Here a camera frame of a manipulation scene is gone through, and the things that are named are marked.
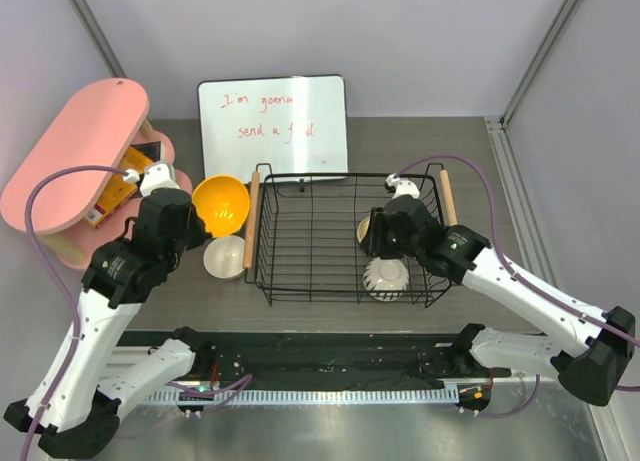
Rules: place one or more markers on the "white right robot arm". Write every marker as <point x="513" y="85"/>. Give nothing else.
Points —
<point x="583" y="347"/>

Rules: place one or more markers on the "yellow orange book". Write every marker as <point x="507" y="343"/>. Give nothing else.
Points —
<point x="117" y="192"/>

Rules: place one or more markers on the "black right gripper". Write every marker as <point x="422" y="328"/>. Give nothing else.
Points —
<point x="375" y="243"/>

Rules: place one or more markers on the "dark purple book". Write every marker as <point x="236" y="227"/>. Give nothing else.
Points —
<point x="152" y="150"/>

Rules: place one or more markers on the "black wire dish rack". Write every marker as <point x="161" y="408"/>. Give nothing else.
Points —
<point x="306" y="247"/>

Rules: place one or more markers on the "whiteboard with red writing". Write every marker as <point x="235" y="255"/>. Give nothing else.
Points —
<point x="279" y="125"/>

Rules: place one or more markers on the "orange yellow ribbed bowl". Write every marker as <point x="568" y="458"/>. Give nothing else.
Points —
<point x="222" y="202"/>

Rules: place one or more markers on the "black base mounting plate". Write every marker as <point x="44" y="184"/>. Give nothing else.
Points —
<point x="294" y="360"/>

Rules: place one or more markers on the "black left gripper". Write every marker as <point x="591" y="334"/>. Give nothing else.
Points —
<point x="201" y="232"/>

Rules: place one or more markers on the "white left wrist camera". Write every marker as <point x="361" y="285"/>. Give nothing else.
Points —
<point x="158" y="175"/>

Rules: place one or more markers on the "yellow dotted white bowl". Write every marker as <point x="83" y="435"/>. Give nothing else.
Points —
<point x="362" y="230"/>

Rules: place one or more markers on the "white slotted cable duct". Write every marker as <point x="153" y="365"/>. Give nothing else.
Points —
<point x="171" y="396"/>

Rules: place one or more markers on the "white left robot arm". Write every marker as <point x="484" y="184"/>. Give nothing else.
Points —
<point x="75" y="412"/>

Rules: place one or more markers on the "white striped bowl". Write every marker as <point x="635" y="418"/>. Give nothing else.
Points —
<point x="385" y="280"/>

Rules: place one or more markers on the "beige floral ceramic bowl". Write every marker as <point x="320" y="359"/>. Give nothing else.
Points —
<point x="223" y="257"/>

